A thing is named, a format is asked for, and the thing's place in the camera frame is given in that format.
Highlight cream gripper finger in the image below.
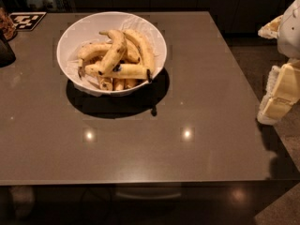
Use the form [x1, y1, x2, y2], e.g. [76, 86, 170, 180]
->
[257, 59, 300, 126]
[258, 15, 282, 39]

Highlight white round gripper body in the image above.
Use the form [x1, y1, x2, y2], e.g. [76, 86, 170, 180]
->
[277, 0, 300, 59]

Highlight spotted yellow banana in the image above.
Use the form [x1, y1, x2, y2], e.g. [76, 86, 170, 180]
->
[98, 29, 127, 76]

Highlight front horizontal yellow banana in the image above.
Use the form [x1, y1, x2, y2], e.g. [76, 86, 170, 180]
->
[84, 64, 152, 82]

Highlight jar with brown contents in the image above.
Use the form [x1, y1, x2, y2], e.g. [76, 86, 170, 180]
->
[0, 7, 17, 40]

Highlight left yellow banana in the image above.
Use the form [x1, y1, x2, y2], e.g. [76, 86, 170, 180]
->
[77, 42, 112, 67]

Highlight black white fiducial marker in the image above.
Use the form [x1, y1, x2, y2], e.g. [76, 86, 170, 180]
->
[9, 12, 46, 31]

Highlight white bowl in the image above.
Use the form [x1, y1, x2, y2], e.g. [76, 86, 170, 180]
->
[56, 12, 167, 97]

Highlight dark object at left edge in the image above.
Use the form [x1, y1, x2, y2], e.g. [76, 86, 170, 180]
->
[0, 30, 16, 68]

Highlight small banana pieces at bottom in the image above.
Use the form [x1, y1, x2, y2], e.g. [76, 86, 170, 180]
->
[97, 76, 138, 91]

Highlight right curved yellow banana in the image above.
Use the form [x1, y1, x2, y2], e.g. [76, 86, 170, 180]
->
[123, 29, 156, 74]

